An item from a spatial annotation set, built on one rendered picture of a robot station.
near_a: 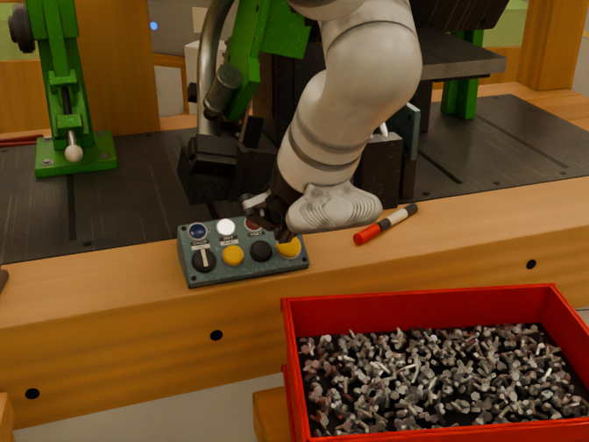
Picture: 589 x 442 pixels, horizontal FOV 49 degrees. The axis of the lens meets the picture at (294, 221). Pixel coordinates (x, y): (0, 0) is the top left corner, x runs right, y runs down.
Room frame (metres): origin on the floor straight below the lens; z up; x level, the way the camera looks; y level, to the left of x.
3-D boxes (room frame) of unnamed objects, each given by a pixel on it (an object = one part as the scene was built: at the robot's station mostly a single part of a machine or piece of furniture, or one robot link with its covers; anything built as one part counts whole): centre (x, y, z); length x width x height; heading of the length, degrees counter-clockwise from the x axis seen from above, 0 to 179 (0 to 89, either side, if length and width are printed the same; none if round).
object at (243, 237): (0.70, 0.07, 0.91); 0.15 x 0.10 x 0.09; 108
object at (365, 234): (0.79, -0.13, 0.91); 0.13 x 0.02 x 0.02; 136
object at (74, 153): (0.96, 0.35, 0.96); 0.06 x 0.03 x 0.06; 18
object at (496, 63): (0.97, -0.13, 1.11); 0.39 x 0.16 x 0.03; 18
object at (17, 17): (1.03, 0.42, 1.12); 0.07 x 0.03 x 0.08; 18
